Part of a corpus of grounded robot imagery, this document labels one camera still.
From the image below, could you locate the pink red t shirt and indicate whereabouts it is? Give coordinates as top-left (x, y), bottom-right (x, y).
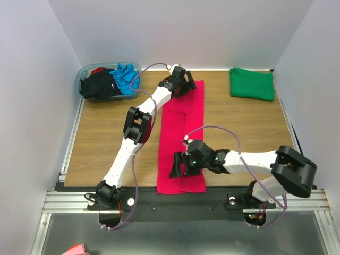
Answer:
top-left (157, 80), bottom-right (206, 195)

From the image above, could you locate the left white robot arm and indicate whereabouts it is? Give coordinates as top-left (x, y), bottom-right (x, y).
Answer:
top-left (89, 64), bottom-right (197, 209)

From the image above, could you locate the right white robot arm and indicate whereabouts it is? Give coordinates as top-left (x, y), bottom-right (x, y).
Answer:
top-left (168, 139), bottom-right (317, 209)

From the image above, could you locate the green folded t shirt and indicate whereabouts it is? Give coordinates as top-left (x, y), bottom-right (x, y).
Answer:
top-left (229, 67), bottom-right (275, 101)

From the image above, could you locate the blue t shirt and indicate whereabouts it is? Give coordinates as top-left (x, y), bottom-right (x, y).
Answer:
top-left (109, 63), bottom-right (140, 95)

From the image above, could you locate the translucent blue plastic bin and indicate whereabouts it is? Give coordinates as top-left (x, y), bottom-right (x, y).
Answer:
top-left (75, 62), bottom-right (141, 102)

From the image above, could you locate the black t shirt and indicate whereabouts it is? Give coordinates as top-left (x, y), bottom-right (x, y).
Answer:
top-left (80, 68), bottom-right (121, 100)

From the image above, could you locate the red garment in bin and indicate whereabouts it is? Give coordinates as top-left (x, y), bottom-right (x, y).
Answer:
top-left (91, 67), bottom-right (105, 75)

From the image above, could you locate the pink cloth at bottom edge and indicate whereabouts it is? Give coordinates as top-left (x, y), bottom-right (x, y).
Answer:
top-left (63, 244), bottom-right (88, 255)

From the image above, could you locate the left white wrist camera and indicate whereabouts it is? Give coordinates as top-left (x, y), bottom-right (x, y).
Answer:
top-left (166, 63), bottom-right (181, 71)

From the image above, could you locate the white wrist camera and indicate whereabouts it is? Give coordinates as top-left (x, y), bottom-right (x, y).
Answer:
top-left (166, 63), bottom-right (181, 71)
top-left (182, 135), bottom-right (193, 147)

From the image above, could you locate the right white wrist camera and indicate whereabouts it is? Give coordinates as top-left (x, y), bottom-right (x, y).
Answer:
top-left (182, 135), bottom-right (193, 147)

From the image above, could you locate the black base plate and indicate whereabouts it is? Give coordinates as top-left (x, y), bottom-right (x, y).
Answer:
top-left (84, 186), bottom-right (276, 227)

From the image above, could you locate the aluminium frame rail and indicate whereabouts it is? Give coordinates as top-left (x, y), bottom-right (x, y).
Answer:
top-left (42, 190), bottom-right (330, 214)

